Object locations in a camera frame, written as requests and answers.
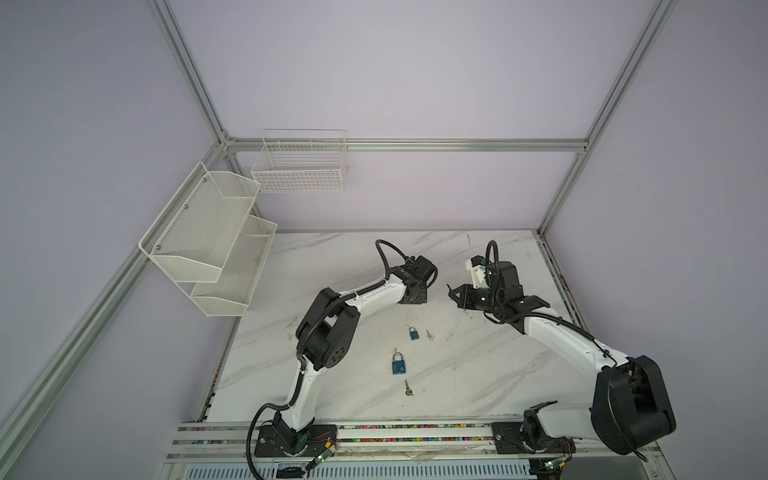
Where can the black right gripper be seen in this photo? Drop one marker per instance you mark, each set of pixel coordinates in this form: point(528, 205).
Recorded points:
point(468, 289)

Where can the upper white mesh shelf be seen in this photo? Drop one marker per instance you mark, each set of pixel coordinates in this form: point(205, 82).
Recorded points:
point(191, 240)

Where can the white mesh shelf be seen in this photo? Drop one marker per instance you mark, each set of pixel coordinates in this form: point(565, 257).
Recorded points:
point(191, 240)
point(231, 295)

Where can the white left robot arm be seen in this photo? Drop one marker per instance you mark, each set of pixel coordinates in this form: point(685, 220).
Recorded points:
point(324, 338)

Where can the lower white mesh shelf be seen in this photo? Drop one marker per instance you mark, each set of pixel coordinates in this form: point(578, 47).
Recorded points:
point(231, 295)

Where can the white wire basket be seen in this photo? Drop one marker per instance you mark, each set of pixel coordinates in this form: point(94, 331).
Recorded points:
point(301, 161)

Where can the large blue padlock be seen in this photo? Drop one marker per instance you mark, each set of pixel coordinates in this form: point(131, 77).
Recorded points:
point(398, 364)

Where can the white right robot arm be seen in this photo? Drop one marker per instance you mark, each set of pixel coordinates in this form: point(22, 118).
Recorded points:
point(630, 406)

